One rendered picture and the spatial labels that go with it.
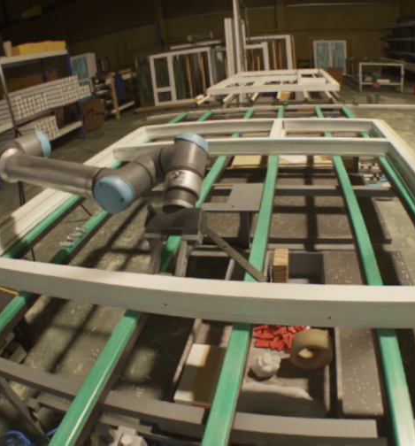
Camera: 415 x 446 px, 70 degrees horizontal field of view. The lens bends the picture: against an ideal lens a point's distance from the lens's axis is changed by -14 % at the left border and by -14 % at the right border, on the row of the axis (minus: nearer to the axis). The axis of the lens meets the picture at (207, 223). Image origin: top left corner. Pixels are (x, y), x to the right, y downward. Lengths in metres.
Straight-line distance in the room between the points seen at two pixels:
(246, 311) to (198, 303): 0.09
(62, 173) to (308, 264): 0.84
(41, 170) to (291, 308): 0.74
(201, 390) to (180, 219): 0.39
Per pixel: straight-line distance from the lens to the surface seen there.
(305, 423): 0.59
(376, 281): 0.79
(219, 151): 1.60
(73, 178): 0.89
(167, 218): 0.75
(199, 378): 0.81
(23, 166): 1.07
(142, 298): 0.71
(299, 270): 1.21
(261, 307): 0.64
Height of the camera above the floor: 1.35
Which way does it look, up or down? 29 degrees down
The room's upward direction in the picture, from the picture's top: 8 degrees counter-clockwise
